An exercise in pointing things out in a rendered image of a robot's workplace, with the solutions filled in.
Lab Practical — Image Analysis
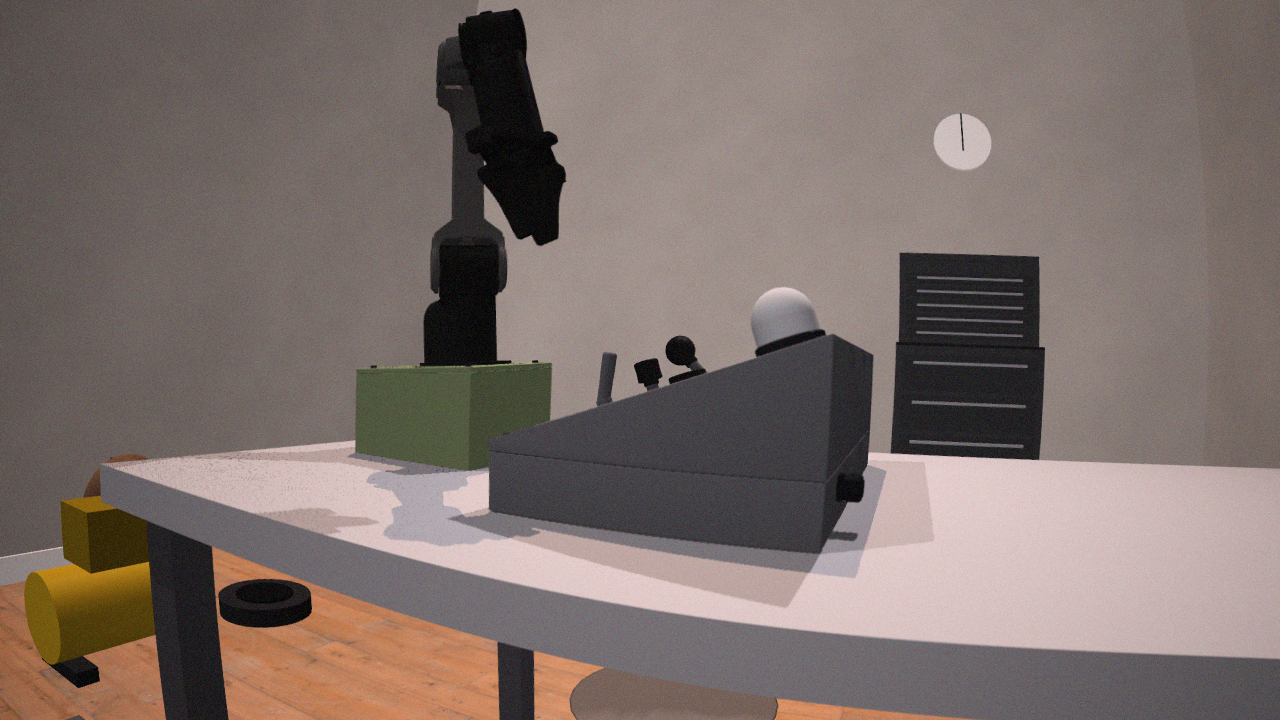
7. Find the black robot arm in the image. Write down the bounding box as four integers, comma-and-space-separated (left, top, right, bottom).
420, 8, 536, 366

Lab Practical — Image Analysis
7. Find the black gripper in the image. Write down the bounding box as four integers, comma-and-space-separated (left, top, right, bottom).
465, 96, 566, 246

